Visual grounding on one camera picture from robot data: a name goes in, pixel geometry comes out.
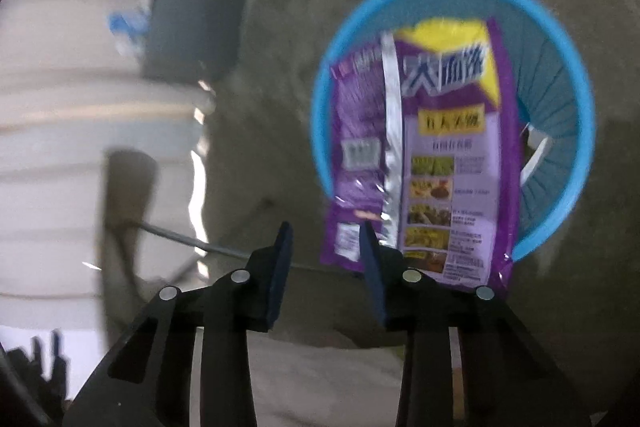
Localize purple snack bag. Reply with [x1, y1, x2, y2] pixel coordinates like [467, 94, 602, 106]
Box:
[321, 18, 522, 294]

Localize blue plastic trash basket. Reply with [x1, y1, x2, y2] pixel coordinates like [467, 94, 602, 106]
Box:
[309, 0, 596, 261]

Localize blue bottle on cabinet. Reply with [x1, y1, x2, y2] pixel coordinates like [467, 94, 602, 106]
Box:
[107, 11, 150, 58]

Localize grey storage cabinet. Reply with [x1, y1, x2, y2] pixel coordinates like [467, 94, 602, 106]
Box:
[141, 0, 246, 84]

